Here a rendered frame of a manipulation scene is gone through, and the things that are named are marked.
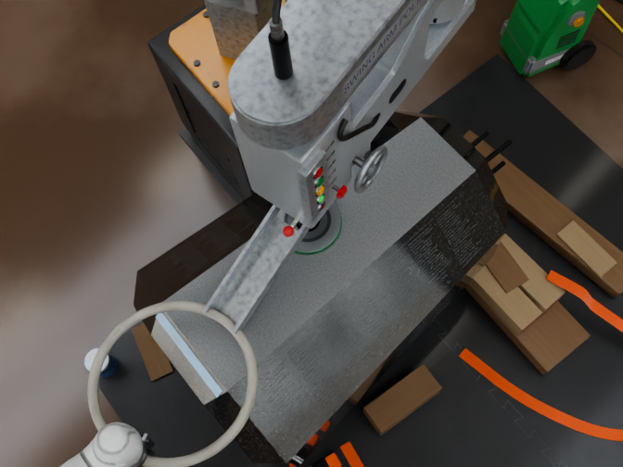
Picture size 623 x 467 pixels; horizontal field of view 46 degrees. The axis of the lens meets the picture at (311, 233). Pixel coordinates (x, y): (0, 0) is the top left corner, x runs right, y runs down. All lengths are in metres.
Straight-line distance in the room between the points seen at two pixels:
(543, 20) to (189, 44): 1.54
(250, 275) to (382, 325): 0.49
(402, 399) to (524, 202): 1.03
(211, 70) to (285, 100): 1.25
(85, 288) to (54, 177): 0.59
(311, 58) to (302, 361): 1.06
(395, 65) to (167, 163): 1.81
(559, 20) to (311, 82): 2.00
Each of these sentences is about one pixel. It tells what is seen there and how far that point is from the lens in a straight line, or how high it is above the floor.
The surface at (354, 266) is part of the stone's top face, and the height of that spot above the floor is 0.87.
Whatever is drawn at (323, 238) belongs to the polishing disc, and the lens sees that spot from 2.34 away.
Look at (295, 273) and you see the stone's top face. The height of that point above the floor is 0.87.
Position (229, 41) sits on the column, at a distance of 2.73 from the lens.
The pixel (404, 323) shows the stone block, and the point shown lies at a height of 0.68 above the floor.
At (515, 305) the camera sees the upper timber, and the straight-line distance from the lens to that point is 3.06.
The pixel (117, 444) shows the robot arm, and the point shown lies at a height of 1.31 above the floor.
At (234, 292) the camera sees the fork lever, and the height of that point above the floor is 0.96.
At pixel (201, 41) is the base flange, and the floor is 0.78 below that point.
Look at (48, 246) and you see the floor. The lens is 3.57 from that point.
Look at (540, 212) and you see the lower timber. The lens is 3.35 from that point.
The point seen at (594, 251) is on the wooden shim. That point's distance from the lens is 3.32.
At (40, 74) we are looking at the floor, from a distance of 4.02.
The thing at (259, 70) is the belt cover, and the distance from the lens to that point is 1.63.
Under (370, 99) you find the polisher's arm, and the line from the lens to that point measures 1.94.
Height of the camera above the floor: 3.08
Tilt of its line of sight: 69 degrees down
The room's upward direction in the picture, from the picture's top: 9 degrees counter-clockwise
